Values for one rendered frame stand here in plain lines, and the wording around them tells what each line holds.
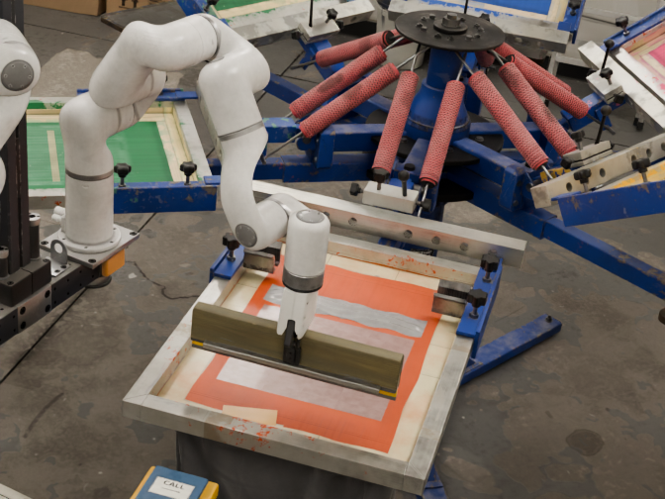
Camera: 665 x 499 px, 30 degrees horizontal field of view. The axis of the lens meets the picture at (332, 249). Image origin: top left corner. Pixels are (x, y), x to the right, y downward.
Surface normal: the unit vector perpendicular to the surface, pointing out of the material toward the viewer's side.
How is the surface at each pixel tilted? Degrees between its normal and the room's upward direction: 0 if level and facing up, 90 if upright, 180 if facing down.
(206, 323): 90
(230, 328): 90
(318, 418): 0
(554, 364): 0
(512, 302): 0
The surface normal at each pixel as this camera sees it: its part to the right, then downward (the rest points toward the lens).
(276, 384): 0.10, -0.86
